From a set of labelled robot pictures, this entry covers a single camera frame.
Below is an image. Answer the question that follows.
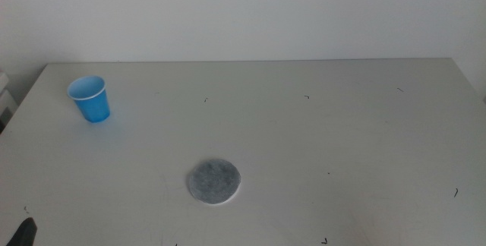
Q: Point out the round grey cup mat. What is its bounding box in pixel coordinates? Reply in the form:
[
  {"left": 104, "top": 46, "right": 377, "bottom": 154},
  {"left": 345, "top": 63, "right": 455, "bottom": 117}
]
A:
[{"left": 187, "top": 158, "right": 242, "bottom": 206}]

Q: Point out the blue plastic cup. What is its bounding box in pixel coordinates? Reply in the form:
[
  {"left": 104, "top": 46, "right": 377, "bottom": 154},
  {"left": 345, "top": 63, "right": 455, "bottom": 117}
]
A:
[{"left": 67, "top": 74, "right": 111, "bottom": 124}]

